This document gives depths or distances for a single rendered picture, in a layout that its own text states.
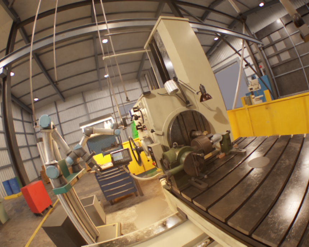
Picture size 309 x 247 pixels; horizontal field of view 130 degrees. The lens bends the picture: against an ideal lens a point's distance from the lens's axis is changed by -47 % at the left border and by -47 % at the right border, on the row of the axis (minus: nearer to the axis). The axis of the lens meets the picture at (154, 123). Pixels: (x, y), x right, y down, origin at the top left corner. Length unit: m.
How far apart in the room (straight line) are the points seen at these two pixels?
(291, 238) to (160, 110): 1.49
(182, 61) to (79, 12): 7.95
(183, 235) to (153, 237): 0.23
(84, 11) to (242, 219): 9.41
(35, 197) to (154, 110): 4.13
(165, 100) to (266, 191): 1.28
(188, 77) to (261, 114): 1.99
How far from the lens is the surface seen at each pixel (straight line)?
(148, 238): 1.20
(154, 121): 1.44
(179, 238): 1.13
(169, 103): 1.54
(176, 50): 1.93
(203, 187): 1.01
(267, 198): 0.85
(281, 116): 3.08
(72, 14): 9.16
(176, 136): 1.42
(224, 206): 0.85
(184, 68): 1.83
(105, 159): 4.21
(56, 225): 1.78
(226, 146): 1.51
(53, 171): 1.22
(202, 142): 1.23
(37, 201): 4.64
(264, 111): 3.18
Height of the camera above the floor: 1.57
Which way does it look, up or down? 1 degrees down
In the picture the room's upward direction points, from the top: 18 degrees counter-clockwise
